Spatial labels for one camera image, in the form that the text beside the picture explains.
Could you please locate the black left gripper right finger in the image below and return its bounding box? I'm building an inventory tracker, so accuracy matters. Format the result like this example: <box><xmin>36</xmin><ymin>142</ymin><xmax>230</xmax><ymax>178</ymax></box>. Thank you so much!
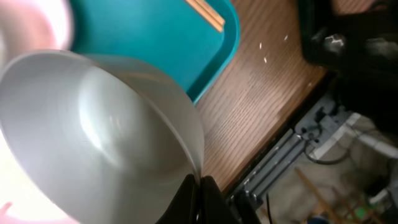
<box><xmin>201</xmin><ymin>176</ymin><xmax>239</xmax><ymax>224</ymax></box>

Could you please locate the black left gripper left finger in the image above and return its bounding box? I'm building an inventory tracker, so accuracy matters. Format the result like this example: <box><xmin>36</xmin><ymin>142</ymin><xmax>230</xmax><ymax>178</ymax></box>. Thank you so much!
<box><xmin>156</xmin><ymin>174</ymin><xmax>198</xmax><ymax>224</ymax></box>

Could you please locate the grey plastic bowl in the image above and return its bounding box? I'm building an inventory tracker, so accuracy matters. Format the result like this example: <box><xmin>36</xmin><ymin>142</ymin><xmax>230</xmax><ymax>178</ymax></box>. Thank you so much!
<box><xmin>1</xmin><ymin>50</ymin><xmax>204</xmax><ymax>223</ymax></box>

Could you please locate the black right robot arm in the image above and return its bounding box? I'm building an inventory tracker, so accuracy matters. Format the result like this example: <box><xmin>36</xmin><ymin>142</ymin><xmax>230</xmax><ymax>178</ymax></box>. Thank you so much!
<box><xmin>198</xmin><ymin>1</ymin><xmax>397</xmax><ymax>223</ymax></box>

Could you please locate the teal serving tray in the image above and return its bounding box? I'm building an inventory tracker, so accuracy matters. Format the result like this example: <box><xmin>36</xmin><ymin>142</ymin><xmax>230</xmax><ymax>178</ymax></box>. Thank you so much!
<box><xmin>70</xmin><ymin>0</ymin><xmax>240</xmax><ymax>103</ymax></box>

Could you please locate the wooden chopstick left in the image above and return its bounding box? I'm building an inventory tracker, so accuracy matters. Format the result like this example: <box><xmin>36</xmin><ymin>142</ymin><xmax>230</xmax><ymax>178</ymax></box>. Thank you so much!
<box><xmin>185</xmin><ymin>0</ymin><xmax>224</xmax><ymax>32</ymax></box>

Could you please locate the wooden chopstick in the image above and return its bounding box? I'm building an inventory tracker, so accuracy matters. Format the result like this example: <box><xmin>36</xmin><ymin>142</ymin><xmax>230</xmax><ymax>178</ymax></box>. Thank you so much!
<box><xmin>185</xmin><ymin>0</ymin><xmax>224</xmax><ymax>32</ymax></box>
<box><xmin>195</xmin><ymin>0</ymin><xmax>225</xmax><ymax>26</ymax></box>

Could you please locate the wooden chopstick right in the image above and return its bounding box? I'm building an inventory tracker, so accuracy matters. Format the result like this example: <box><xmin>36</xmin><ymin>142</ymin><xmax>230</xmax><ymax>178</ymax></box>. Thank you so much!
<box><xmin>195</xmin><ymin>0</ymin><xmax>225</xmax><ymax>26</ymax></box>

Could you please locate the grey aluminium table rail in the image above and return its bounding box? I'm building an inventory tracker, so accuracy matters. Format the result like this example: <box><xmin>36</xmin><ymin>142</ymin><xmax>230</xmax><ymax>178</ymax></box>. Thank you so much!
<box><xmin>226</xmin><ymin>95</ymin><xmax>352</xmax><ymax>213</ymax></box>

